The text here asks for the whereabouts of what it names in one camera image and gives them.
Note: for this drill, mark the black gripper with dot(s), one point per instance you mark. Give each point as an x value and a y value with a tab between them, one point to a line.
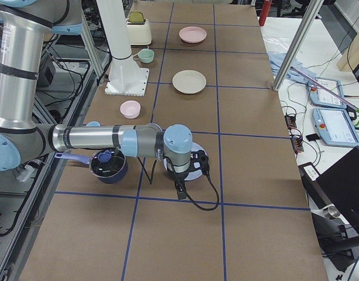
180	178

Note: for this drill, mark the blue plate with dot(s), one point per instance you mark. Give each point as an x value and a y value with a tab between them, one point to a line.
192	175

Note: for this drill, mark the pink plate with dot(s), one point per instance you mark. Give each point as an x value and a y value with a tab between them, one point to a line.
192	34

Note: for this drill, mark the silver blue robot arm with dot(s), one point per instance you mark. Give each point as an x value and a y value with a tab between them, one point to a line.
21	140

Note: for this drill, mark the dark blue pot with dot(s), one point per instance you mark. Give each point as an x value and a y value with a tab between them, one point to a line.
108	165

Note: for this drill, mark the pink bowl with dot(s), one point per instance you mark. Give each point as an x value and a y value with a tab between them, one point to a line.
130	109

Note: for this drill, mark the cream plate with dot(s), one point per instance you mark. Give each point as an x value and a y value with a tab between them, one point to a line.
189	81

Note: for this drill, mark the small blue cup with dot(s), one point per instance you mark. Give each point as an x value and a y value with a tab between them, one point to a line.
93	123

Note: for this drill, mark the white power strip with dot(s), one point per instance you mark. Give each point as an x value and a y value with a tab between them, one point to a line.
311	172

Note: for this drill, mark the green cup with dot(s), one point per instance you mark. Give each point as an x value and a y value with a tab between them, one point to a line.
145	55

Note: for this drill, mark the silver metal cup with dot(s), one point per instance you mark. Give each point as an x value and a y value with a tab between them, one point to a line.
331	212

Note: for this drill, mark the cream toaster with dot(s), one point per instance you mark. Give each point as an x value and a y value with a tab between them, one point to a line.
139	29

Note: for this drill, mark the upper teach pendant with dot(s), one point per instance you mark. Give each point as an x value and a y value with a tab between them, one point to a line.
321	98

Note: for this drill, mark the teach pendant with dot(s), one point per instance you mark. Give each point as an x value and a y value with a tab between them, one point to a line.
321	98
335	127

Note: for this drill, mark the black laptop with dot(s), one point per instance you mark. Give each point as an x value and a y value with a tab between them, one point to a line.
340	183

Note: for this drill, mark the lower teach pendant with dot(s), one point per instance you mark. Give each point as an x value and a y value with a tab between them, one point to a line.
335	127

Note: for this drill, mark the purple grabber stick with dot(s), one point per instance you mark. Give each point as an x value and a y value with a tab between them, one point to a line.
327	90

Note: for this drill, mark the aluminium frame post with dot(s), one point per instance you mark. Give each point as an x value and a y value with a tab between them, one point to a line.
304	26

